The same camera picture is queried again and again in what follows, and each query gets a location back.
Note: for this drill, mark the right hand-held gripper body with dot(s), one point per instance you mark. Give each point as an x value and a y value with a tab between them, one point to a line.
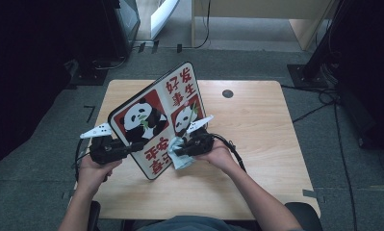
200	142

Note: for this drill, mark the person's right hand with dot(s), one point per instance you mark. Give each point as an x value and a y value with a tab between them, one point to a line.
218	157

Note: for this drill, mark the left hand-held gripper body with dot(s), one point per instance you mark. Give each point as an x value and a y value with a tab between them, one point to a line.
104	150

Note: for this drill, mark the person's grey-blue shirt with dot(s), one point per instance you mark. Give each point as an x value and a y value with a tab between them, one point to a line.
189	224

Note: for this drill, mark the beige wooden furniture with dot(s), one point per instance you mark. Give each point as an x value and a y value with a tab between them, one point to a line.
260	8

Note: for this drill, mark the dark monitor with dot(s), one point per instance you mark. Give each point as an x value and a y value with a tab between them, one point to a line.
128	19

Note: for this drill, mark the black metal stand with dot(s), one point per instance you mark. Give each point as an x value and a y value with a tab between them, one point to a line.
321	54

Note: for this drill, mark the black chair armrest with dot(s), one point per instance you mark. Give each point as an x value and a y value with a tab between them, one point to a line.
305	215
95	218

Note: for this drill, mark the black round table grommet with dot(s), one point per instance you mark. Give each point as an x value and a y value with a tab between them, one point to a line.
227	93

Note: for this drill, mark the black angled floor tape mark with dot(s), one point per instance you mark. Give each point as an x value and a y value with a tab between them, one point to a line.
91	110

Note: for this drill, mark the panda picture board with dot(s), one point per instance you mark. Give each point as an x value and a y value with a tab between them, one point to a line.
148	115

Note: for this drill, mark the person's left hand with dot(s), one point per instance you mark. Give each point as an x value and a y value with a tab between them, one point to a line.
93	174

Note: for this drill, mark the grey tape piece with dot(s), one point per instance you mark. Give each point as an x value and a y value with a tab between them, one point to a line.
311	194

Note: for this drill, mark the white panel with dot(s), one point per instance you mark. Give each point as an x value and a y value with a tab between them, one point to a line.
164	16

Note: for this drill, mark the light blue cloth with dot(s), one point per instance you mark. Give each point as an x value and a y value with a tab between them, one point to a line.
180	162

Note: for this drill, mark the black stand base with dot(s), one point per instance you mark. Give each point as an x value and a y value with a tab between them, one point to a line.
90	77

